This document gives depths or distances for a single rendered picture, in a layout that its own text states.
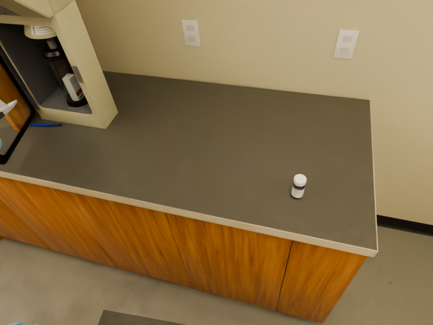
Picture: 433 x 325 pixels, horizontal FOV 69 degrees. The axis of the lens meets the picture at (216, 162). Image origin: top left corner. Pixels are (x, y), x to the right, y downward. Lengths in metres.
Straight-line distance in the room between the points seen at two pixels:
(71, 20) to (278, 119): 0.82
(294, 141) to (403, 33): 0.54
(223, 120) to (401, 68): 0.72
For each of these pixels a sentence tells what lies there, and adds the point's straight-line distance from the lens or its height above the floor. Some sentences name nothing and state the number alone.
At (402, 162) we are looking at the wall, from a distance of 1.81.
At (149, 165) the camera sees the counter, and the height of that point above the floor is 0.94.
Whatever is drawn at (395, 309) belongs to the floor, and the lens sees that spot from 2.04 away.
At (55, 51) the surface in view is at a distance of 1.33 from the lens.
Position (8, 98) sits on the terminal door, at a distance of 1.42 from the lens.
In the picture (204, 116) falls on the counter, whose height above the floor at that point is 0.94.
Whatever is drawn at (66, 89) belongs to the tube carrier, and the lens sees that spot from 1.40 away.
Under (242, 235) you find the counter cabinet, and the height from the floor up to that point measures 0.80.
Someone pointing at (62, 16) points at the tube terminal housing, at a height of 1.39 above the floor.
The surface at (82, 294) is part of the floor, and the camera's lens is 2.10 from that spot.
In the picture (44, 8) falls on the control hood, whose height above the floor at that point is 1.44.
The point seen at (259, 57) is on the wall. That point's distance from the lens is 1.44.
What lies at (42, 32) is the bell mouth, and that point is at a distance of 1.28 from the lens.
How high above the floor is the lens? 1.80
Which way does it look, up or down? 48 degrees down
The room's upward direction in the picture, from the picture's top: 6 degrees counter-clockwise
